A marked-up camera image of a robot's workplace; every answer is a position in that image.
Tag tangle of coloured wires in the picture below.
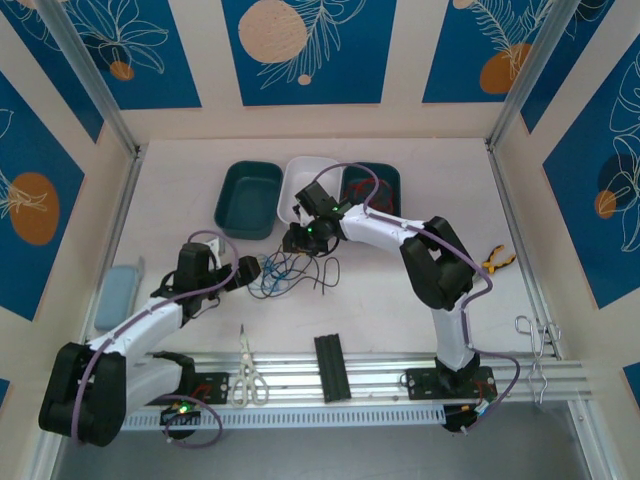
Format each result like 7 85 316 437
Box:
247 252 301 300

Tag thin blue cable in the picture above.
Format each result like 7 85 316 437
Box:
258 251 302 287

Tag thin black cable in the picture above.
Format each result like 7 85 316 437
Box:
259 249 342 297

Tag dark green plastic bin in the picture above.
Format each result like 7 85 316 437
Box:
213 159 285 241
340 161 403 220

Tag white plastic bin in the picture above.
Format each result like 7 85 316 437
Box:
276 155 344 227

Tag light blue case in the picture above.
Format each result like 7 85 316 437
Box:
94 256 147 332

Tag white scissors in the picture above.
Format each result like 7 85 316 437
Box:
228 323 270 409

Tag black extrusion bar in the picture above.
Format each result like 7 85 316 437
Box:
313 332 352 404

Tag black controller board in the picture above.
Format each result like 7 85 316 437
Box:
159 402 204 441
443 402 494 435

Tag yellow and black pliers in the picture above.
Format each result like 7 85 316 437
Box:
480 244 517 275

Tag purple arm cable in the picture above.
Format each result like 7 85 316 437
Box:
309 162 522 434
72 229 242 449

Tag aluminium side rail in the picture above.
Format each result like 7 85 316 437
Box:
484 142 626 480
27 144 146 480

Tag aluminium rail frame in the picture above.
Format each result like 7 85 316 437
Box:
42 349 594 412

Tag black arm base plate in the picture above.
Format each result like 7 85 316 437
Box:
402 367 497 402
138 370 231 407

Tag white slotted cable duct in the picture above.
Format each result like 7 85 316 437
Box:
119 405 446 432

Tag blue floral wall poster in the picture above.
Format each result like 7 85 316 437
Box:
519 0 640 135
54 0 203 111
0 69 86 322
542 44 640 310
0 9 105 145
221 0 399 107
422 0 556 105

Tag aluminium corner post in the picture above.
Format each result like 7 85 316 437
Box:
34 0 144 159
485 0 584 151

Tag metal wire hooks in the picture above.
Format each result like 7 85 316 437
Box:
514 314 564 404

